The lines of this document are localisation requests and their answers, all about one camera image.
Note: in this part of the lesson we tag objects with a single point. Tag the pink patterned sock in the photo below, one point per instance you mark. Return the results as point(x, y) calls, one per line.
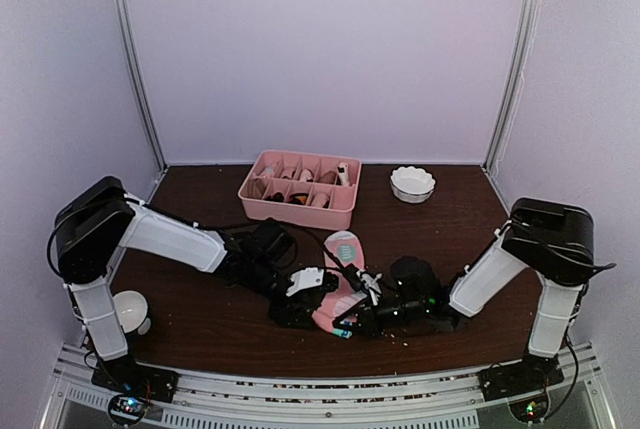
point(346, 246)

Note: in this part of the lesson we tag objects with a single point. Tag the brown cream striped sock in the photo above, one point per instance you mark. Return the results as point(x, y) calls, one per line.
point(343, 174)

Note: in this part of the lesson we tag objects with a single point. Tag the right aluminium corner post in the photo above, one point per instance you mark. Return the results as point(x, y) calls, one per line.
point(514, 82)

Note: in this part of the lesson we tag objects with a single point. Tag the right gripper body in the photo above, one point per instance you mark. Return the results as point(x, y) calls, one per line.
point(412, 311)

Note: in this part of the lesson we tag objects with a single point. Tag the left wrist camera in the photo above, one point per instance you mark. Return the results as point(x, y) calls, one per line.
point(312, 278)

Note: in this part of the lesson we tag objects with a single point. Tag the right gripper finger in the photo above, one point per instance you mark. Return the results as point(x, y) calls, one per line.
point(358, 320)
point(351, 274)

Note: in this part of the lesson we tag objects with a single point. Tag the pink divided organizer box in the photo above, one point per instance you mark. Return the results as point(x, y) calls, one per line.
point(300, 188)

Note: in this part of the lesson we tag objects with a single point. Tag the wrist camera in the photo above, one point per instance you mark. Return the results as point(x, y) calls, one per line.
point(371, 284)
point(312, 278)

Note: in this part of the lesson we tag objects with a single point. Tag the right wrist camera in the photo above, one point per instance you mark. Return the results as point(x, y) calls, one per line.
point(371, 284)

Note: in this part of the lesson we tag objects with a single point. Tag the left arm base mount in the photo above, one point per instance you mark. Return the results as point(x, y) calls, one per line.
point(125, 375)

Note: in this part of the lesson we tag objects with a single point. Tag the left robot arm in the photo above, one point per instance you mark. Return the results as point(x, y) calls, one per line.
point(203, 323)

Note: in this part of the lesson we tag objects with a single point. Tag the white scalloped bowl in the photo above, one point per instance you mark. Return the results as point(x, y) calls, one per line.
point(411, 184)

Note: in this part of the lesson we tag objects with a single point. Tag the left aluminium corner post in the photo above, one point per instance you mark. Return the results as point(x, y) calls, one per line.
point(137, 83)

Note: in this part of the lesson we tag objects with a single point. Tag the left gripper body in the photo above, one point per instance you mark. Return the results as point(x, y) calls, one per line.
point(284, 311)

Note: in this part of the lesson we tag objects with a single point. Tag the aluminium front rail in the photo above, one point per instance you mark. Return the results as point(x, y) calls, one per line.
point(446, 399)

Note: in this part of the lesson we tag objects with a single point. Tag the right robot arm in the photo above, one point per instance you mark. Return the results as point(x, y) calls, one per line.
point(546, 243)

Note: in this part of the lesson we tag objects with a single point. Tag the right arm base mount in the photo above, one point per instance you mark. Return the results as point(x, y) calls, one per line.
point(528, 375)

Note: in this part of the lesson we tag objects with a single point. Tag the aluminium corner post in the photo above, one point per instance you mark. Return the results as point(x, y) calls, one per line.
point(137, 83)
point(514, 82)

